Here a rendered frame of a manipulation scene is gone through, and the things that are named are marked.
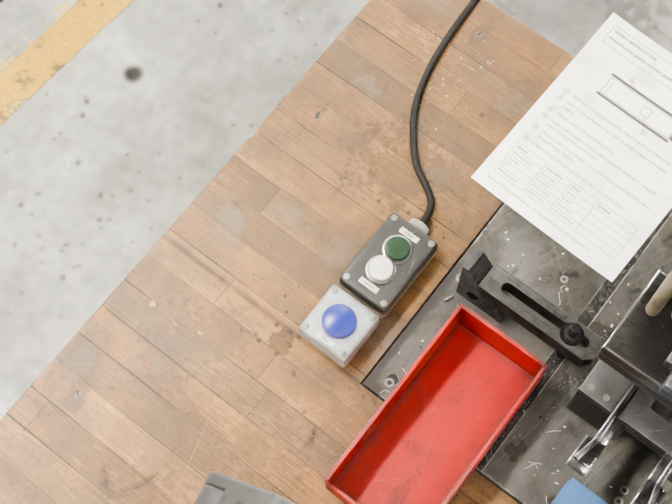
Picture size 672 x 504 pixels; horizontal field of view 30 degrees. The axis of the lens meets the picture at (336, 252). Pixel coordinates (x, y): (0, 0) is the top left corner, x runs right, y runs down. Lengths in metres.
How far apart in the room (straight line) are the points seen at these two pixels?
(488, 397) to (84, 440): 0.46
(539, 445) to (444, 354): 0.15
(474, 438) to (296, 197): 0.36
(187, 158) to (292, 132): 1.01
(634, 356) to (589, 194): 0.36
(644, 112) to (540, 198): 0.18
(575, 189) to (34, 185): 1.33
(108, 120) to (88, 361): 1.18
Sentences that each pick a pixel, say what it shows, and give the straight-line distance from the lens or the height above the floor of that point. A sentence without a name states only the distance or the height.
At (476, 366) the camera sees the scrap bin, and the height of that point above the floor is 0.90.
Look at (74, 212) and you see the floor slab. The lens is 2.54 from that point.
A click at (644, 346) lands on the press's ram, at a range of 1.24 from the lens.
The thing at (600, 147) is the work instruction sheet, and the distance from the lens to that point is 1.58.
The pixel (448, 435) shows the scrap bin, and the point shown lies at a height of 0.90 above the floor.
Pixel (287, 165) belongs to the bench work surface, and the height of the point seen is 0.90.
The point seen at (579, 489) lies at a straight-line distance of 1.35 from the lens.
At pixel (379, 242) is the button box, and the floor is 0.93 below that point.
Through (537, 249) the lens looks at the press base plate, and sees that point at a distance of 1.51.
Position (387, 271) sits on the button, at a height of 0.94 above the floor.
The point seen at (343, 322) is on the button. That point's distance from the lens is 1.43.
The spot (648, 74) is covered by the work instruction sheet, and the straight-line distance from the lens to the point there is 1.64.
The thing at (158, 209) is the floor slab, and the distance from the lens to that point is 2.51.
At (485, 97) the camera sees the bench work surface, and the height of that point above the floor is 0.90.
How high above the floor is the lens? 2.30
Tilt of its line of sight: 70 degrees down
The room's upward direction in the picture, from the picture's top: 1 degrees counter-clockwise
